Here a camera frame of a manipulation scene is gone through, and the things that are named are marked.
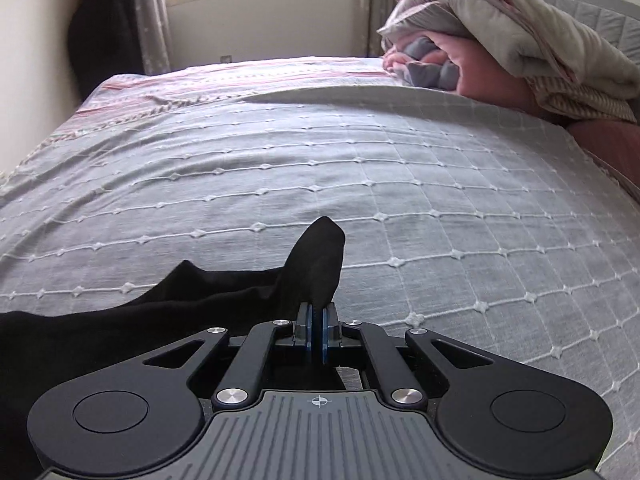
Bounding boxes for grey dotted curtain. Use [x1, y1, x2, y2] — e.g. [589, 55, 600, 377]
[129, 0, 175, 75]
[356, 0, 387, 58]

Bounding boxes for pink grey bundled cloth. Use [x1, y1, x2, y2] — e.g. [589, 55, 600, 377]
[382, 35, 460, 92]

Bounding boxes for pink duvet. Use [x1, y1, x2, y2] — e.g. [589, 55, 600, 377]
[456, 32, 640, 171]

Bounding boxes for grey quilted bed cover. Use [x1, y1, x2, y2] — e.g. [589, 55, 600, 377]
[0, 82, 640, 480]

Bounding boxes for black pants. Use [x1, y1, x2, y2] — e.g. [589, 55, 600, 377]
[0, 216, 347, 480]

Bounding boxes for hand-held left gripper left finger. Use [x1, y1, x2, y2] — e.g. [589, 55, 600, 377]
[142, 302, 318, 408]

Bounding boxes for dark hanging cloth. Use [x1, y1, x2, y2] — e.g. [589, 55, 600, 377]
[67, 0, 147, 102]

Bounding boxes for beige grey folded quilt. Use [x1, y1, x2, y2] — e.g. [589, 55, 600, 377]
[376, 0, 640, 125]

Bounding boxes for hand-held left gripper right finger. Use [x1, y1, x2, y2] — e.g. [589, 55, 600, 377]
[321, 302, 497, 407]

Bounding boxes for grey quilted headboard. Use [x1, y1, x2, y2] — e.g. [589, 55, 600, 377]
[522, 0, 640, 58]

